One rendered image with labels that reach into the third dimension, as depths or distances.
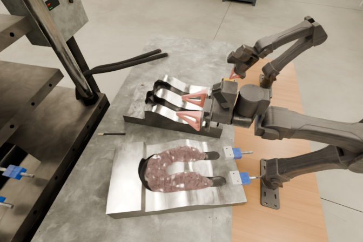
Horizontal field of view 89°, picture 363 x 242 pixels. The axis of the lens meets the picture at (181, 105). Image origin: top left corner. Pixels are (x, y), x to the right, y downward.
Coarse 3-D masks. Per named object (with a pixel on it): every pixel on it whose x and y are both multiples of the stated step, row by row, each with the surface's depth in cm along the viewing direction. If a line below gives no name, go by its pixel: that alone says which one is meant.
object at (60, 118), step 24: (48, 96) 112; (72, 96) 112; (24, 120) 101; (48, 120) 101; (72, 120) 101; (24, 144) 91; (48, 144) 91; (72, 144) 92; (48, 168) 84; (24, 192) 77; (48, 192) 81; (24, 216) 72; (0, 240) 67
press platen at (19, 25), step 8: (0, 16) 69; (8, 16) 69; (16, 16) 69; (24, 16) 69; (0, 24) 65; (8, 24) 65; (16, 24) 67; (24, 24) 70; (0, 32) 62; (8, 32) 65; (16, 32) 67; (24, 32) 70; (0, 40) 63; (8, 40) 65; (16, 40) 68; (0, 48) 63
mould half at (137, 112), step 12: (144, 84) 108; (180, 84) 102; (132, 96) 102; (144, 96) 102; (168, 96) 93; (180, 96) 97; (132, 108) 96; (144, 108) 96; (156, 108) 87; (192, 108) 93; (132, 120) 96; (144, 120) 93; (156, 120) 91; (168, 120) 89; (180, 120) 88; (192, 132) 93; (204, 132) 90; (216, 132) 88
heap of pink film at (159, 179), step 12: (156, 156) 77; (168, 156) 75; (180, 156) 74; (192, 156) 75; (204, 156) 79; (156, 168) 73; (156, 180) 70; (168, 180) 70; (180, 180) 68; (192, 180) 68; (204, 180) 70; (168, 192) 68
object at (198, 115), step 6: (204, 102) 50; (210, 102) 50; (204, 108) 49; (210, 108) 49; (180, 114) 51; (186, 114) 50; (192, 114) 49; (198, 114) 48; (204, 114) 49; (186, 120) 52; (192, 120) 53; (198, 120) 48; (192, 126) 52; (198, 126) 51
